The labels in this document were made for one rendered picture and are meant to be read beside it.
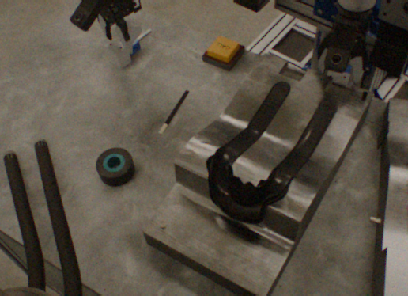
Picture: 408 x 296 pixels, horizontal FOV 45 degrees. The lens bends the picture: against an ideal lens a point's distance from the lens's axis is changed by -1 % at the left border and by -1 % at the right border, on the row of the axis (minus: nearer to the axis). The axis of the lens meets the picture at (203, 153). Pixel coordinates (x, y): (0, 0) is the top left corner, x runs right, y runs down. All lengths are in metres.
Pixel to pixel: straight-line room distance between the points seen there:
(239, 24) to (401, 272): 1.90
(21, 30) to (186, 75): 1.70
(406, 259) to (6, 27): 2.42
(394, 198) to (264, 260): 0.27
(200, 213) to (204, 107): 0.32
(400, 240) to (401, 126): 0.27
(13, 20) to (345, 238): 2.30
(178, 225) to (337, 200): 0.33
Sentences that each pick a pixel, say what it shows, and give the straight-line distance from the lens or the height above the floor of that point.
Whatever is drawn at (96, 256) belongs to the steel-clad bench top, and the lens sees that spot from 1.02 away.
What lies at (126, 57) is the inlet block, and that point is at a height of 0.82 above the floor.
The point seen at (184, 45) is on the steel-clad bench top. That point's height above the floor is 0.80.
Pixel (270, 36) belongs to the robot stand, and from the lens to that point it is 2.18.
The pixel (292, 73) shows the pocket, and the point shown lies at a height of 0.86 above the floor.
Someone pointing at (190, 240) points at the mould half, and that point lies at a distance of 0.93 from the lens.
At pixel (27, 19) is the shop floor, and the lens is 2.89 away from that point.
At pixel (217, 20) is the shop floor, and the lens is 2.61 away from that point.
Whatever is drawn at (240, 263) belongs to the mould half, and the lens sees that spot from 0.91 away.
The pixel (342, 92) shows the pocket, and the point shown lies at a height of 0.86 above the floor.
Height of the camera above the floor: 1.71
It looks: 56 degrees down
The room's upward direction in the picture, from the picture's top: 7 degrees counter-clockwise
